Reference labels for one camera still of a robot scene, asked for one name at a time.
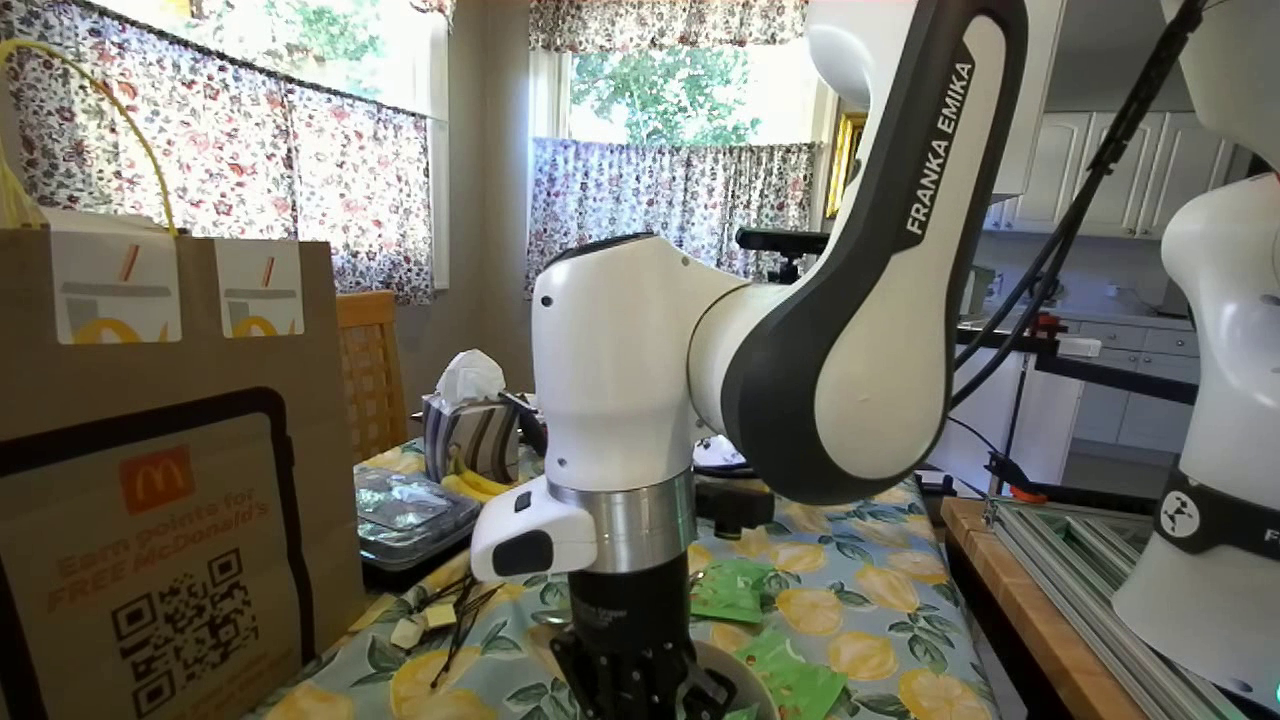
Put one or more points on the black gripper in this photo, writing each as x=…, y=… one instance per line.
x=624, y=642

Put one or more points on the white Franka Panda arm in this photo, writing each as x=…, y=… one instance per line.
x=612, y=347

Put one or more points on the thin black sticks bundle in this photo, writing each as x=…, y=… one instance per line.
x=465, y=600

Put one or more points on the small cream white packet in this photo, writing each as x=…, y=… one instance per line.
x=434, y=619

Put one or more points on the lemon print tablecloth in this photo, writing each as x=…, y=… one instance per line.
x=852, y=587

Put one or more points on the dark lidded food container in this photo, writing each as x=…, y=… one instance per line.
x=407, y=525

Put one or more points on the striped cloth bundle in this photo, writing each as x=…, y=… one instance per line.
x=474, y=440

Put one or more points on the white plastic bag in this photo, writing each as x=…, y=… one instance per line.
x=470, y=378

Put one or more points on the wooden wicker back chair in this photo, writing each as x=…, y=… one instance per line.
x=375, y=373

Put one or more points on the wooden workbench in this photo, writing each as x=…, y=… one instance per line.
x=1015, y=600

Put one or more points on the narrow floral curtain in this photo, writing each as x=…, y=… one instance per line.
x=624, y=186

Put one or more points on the brown McDonald's paper bag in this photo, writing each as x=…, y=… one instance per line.
x=160, y=532

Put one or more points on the gold framed picture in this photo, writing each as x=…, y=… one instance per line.
x=845, y=162

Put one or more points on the wide floral curtain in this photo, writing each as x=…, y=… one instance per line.
x=267, y=162

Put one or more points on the floral curtain valance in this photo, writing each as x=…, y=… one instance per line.
x=643, y=23

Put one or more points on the white kitchen cabinets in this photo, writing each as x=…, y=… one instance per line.
x=1145, y=175

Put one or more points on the black stereo camera bar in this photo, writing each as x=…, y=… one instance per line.
x=783, y=243

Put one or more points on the aluminium rail base plate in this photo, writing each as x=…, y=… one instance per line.
x=1094, y=575

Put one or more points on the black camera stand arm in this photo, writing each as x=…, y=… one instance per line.
x=1133, y=383

